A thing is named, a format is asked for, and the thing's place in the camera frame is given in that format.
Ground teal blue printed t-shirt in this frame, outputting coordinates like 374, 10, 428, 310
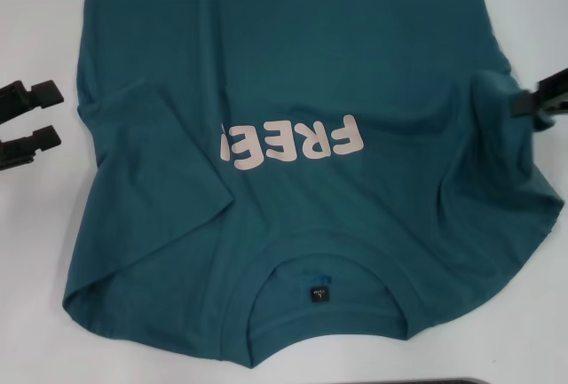
61, 0, 566, 357

